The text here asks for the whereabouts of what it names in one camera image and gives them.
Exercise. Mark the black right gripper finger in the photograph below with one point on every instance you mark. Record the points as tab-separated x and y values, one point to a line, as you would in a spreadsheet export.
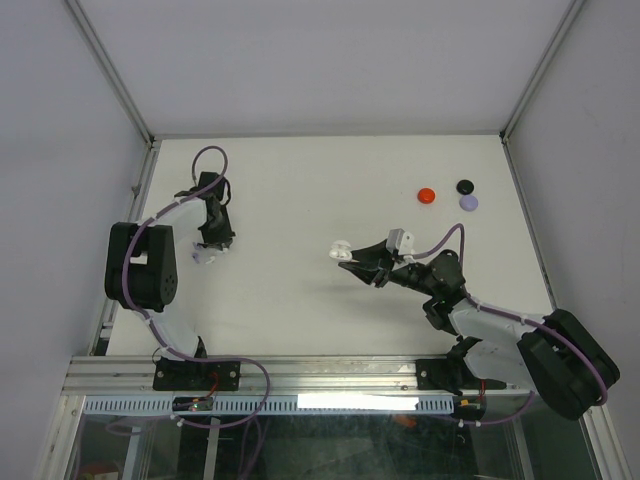
369	273
373	254

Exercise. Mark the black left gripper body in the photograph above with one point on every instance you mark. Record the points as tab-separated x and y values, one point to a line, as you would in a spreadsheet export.
218	231

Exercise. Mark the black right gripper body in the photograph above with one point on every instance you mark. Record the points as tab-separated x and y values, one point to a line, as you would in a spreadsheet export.
387	272

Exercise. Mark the white charging case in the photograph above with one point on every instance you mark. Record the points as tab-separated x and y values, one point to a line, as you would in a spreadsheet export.
341	251

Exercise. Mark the orange charging case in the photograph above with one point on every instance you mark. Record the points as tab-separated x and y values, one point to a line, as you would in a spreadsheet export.
426	196

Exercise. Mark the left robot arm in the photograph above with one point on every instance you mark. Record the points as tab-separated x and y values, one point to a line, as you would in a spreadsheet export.
141	268

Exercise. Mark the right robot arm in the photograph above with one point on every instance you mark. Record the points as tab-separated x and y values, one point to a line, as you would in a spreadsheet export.
553	356

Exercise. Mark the lilac charging case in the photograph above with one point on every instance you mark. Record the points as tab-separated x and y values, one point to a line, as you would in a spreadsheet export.
469	203

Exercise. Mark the black charging case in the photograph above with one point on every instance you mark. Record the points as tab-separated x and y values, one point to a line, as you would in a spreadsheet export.
465	187

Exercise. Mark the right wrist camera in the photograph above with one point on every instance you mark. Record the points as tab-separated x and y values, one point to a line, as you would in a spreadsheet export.
399	244

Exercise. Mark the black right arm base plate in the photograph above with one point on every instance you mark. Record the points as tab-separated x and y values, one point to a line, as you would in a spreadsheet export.
452	376

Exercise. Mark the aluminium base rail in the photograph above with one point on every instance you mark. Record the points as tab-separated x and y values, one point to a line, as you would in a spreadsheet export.
271	375

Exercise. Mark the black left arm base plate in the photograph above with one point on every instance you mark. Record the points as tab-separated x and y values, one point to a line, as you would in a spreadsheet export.
188	376

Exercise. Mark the grey slotted cable duct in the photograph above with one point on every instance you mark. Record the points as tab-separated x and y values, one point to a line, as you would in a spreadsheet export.
165	405

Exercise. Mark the aluminium frame post left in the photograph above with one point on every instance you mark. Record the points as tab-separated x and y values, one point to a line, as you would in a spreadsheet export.
88	32

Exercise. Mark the aluminium frame post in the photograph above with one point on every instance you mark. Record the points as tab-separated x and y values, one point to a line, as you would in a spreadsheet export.
88	32
552	48

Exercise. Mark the aluminium frame post right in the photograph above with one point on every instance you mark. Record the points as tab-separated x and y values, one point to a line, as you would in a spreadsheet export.
552	48

